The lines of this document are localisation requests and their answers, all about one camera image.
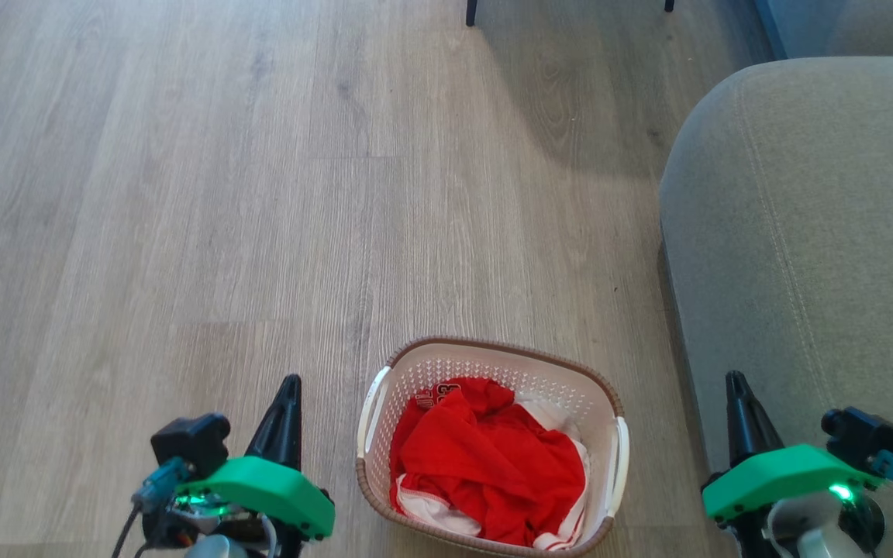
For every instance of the grey sofa cushion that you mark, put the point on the grey sofa cushion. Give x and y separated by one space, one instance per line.
888 27

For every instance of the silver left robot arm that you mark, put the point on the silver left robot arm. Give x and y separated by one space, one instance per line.
218 549

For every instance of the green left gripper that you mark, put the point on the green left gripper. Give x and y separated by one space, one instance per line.
260 484

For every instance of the red jersey garment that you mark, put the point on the red jersey garment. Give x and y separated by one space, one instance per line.
493 465

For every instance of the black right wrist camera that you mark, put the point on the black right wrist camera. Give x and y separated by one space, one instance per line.
865 434

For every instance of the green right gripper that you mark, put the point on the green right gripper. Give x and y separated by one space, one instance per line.
780 473

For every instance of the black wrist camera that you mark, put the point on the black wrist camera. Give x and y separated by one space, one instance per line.
191 442
865 434

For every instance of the grey fabric sofa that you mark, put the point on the grey fabric sofa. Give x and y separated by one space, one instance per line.
826 232

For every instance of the blue grey sofa panel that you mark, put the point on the blue grey sofa panel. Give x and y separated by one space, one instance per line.
791 23

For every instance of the white brown-rimmed laundry basket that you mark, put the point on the white brown-rimmed laundry basket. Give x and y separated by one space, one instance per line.
485 360

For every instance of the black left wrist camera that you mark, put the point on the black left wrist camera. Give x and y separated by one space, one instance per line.
191 442

